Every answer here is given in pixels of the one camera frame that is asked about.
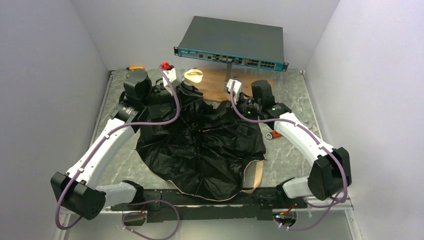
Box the brown plywood board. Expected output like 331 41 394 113
183 68 274 102

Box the beige black folding umbrella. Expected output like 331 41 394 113
135 69 267 202

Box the teal network switch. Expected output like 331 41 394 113
173 16 289 72

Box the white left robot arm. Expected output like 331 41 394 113
50 66 181 229

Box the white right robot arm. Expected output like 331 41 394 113
226 79 352 203

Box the yellow utility knife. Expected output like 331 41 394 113
126 66 145 71

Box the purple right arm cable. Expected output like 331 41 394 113
229 81 349 232

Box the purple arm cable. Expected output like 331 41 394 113
54 64 182 240
229 81 349 232

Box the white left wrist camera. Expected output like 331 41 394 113
160 61 182 96

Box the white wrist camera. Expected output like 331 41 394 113
160 61 182 96
224 78 243 104

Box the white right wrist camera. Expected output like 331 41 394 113
224 78 243 104

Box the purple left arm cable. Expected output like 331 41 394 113
54 64 182 240

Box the red handled adjustable wrench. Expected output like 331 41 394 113
265 130 282 140

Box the metal stand bracket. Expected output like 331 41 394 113
224 63 243 87

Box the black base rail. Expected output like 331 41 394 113
107 187 307 223

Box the aluminium frame profile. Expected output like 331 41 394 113
52 190 362 240

